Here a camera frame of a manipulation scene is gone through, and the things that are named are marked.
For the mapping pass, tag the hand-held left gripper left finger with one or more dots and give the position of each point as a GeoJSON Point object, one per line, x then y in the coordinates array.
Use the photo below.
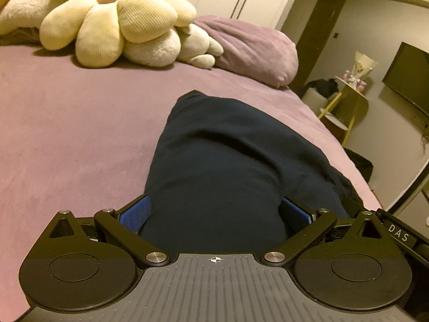
{"type": "Point", "coordinates": [134, 215]}

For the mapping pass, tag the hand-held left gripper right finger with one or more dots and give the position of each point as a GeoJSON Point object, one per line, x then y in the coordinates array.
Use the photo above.
{"type": "Point", "coordinates": [296, 213]}

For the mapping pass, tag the navy zip jacket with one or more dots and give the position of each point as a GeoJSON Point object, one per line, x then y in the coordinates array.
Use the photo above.
{"type": "Point", "coordinates": [218, 174]}

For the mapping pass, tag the black case beside bed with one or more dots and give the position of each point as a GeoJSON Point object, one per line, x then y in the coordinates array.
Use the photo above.
{"type": "Point", "coordinates": [360, 166]}

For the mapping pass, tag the purple bed sheet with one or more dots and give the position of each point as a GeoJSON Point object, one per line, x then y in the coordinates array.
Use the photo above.
{"type": "Point", "coordinates": [73, 124]}

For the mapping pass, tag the white round stool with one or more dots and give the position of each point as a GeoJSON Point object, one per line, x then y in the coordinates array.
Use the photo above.
{"type": "Point", "coordinates": [313, 100]}

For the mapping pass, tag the yellow side table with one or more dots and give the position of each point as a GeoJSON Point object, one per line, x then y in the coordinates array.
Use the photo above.
{"type": "Point", "coordinates": [352, 107]}

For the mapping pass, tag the black bag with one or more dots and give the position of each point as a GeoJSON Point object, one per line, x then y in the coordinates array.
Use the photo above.
{"type": "Point", "coordinates": [323, 86]}

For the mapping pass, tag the cream wrapped bouquet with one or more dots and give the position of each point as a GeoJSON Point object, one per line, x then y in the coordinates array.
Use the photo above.
{"type": "Point", "coordinates": [363, 65]}

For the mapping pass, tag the purple pillow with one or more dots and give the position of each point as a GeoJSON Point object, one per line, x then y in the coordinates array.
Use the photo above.
{"type": "Point", "coordinates": [254, 47]}

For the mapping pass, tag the white fluffy plush bunny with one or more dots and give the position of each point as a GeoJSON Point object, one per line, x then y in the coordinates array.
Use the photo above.
{"type": "Point", "coordinates": [174, 48]}

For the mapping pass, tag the dark wooden door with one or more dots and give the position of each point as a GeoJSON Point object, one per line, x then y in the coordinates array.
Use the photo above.
{"type": "Point", "coordinates": [321, 33]}

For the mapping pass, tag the cream flower plush pillow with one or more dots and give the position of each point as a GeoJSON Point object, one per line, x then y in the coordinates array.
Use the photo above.
{"type": "Point", "coordinates": [110, 23]}

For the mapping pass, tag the large white plush toy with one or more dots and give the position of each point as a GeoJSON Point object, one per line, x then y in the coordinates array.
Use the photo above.
{"type": "Point", "coordinates": [23, 10]}

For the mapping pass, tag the black wall television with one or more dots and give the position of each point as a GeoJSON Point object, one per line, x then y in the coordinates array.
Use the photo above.
{"type": "Point", "coordinates": [407, 73]}

